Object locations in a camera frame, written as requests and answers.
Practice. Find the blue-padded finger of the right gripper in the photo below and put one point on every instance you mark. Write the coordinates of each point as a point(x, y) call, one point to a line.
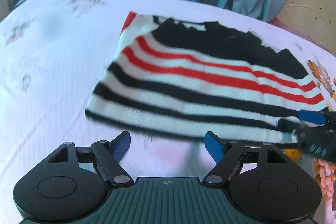
point(322, 118)

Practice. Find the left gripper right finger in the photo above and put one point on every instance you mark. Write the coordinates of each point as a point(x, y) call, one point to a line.
point(227, 156)

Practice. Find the striped red black white garment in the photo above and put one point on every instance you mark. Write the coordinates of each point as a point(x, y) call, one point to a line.
point(184, 78)

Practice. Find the pink blanket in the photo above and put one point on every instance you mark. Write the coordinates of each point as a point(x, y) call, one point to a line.
point(276, 22)

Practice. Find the floral white bed sheet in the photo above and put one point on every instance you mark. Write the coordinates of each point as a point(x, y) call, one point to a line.
point(53, 54)

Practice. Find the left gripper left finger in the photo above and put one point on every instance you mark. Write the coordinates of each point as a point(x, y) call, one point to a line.
point(107, 157)

